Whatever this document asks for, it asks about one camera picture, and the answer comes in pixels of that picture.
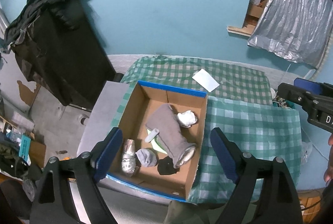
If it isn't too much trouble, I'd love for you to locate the patterned white sock bundle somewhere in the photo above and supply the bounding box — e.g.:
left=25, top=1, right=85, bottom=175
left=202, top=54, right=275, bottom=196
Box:
left=121, top=139, right=137, bottom=177

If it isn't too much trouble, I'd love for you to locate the grey sock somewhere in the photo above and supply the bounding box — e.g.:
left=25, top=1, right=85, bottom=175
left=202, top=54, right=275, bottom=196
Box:
left=135, top=148, right=158, bottom=168

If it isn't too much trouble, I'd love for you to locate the light green cloth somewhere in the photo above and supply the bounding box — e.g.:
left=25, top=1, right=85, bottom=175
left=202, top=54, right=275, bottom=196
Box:
left=144, top=129, right=167, bottom=155

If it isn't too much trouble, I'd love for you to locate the white blue striped plastic bundle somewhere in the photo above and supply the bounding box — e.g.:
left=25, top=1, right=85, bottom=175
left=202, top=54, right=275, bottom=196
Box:
left=176, top=110, right=198, bottom=128

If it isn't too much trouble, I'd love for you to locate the black sock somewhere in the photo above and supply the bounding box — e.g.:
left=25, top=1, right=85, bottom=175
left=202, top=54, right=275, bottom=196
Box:
left=157, top=156, right=179, bottom=175

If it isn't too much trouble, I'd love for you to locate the grey fleece mitten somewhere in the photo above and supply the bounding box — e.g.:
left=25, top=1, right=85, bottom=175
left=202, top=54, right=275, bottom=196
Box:
left=146, top=103, right=196, bottom=168

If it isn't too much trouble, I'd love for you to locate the white plastic bag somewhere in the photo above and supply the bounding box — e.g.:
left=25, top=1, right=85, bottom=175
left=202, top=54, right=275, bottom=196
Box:
left=301, top=142, right=313, bottom=165

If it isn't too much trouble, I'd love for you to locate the green checkered tablecloth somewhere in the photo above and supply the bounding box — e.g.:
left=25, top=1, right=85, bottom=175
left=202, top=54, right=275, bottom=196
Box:
left=107, top=81, right=302, bottom=204

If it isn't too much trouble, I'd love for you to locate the green beige checkered blanket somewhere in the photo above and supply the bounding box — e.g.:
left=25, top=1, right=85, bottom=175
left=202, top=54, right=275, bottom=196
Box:
left=121, top=55, right=273, bottom=105

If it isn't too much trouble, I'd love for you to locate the silver foil curtain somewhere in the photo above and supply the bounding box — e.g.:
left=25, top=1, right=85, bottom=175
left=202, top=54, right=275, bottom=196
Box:
left=248, top=0, right=332, bottom=68

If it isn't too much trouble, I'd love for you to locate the blue cardboard box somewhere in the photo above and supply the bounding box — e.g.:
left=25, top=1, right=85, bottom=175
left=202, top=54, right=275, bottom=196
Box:
left=107, top=81, right=208, bottom=202

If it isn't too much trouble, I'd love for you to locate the teal book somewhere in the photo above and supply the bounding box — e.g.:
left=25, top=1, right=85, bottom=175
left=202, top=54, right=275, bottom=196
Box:
left=19, top=135, right=31, bottom=161

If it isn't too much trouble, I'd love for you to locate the wooden window ledge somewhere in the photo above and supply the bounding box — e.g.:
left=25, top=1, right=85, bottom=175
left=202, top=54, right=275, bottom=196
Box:
left=226, top=24, right=255, bottom=37

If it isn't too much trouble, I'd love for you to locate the white paper sheet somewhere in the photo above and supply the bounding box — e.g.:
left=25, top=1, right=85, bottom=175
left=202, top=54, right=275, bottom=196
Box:
left=192, top=69, right=220, bottom=93

